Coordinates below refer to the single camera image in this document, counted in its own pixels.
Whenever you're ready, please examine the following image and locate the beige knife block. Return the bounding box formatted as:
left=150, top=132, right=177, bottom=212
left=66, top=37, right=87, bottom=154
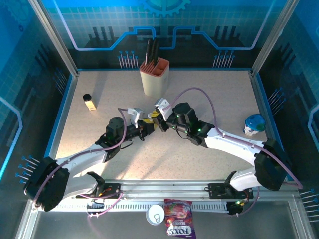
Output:
left=139, top=57, right=170, bottom=100

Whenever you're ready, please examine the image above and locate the small bottle with black cap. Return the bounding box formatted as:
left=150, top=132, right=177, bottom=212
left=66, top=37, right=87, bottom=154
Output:
left=83, top=93, right=97, bottom=112

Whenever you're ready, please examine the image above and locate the blue and white cup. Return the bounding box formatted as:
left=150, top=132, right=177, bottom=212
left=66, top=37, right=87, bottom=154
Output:
left=243, top=114, right=266, bottom=136

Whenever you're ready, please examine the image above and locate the purple candy bag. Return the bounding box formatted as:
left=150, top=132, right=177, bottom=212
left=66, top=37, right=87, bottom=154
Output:
left=163, top=198, right=197, bottom=239

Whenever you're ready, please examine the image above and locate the black knife handle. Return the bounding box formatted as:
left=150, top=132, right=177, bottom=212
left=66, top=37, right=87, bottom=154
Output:
left=150, top=37, right=157, bottom=67
left=154, top=39, right=160, bottom=65
left=145, top=39, right=152, bottom=66

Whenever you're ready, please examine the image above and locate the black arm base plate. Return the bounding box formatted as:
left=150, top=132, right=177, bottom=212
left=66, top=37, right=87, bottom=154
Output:
left=84, top=182, right=122, bottom=199
left=207, top=183, right=254, bottom=200

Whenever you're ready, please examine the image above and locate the aluminium frame rail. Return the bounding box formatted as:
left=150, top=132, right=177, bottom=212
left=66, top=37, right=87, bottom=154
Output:
left=29, top=179, right=300, bottom=200

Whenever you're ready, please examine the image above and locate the white slotted cable duct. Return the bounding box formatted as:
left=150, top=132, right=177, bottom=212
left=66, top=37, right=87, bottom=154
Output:
left=38, top=201, right=229, bottom=213

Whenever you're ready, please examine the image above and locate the aluminium frame post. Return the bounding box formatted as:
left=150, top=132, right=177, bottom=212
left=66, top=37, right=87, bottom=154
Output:
left=250, top=0, right=299, bottom=77
left=27, top=0, right=80, bottom=77

